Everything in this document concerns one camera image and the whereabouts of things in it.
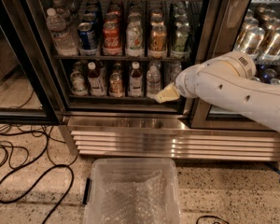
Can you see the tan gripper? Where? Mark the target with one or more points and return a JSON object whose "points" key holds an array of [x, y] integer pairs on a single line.
{"points": [[184, 82]]}

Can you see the green soda can front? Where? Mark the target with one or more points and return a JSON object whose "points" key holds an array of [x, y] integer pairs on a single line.
{"points": [[180, 42]]}

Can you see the green soda can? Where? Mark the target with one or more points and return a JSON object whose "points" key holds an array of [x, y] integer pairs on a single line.
{"points": [[179, 21], [180, 42]]}

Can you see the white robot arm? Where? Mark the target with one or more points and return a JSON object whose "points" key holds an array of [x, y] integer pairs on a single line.
{"points": [[225, 81]]}

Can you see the gold brown soda can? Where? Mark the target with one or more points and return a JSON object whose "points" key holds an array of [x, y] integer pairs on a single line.
{"points": [[157, 44]]}

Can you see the orange can bottom shelf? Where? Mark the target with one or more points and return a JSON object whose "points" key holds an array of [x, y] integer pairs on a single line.
{"points": [[116, 88]]}

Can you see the white green 7up can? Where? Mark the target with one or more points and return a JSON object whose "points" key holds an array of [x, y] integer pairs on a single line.
{"points": [[134, 40]]}

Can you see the red coca cola can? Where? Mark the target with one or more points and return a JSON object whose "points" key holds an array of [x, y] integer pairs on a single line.
{"points": [[112, 40]]}

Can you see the stainless steel fridge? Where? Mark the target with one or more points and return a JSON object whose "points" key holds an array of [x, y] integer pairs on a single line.
{"points": [[139, 127]]}

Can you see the clear jar bottom shelf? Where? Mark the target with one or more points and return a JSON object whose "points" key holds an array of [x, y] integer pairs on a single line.
{"points": [[78, 84]]}

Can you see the blue pepsi can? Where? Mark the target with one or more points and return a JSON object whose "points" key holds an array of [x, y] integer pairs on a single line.
{"points": [[88, 41]]}

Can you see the right glass fridge door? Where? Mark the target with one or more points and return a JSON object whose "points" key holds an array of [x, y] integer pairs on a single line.
{"points": [[221, 26]]}

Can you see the clear water bottle middle shelf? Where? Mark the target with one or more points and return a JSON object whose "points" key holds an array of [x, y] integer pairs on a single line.
{"points": [[62, 36]]}

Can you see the open glass fridge door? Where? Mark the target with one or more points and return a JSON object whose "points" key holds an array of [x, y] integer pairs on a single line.
{"points": [[27, 92]]}

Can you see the dark tea bottle white cap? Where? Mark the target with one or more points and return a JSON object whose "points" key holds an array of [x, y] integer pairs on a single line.
{"points": [[135, 81]]}

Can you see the red juice bottle white cap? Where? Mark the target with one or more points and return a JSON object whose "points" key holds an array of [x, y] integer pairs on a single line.
{"points": [[95, 78]]}

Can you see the clear plastic storage bin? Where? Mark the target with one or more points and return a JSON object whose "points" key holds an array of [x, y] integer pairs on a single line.
{"points": [[94, 196]]}

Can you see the bubble wrap sheet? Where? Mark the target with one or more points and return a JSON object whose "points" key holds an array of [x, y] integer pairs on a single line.
{"points": [[133, 199]]}

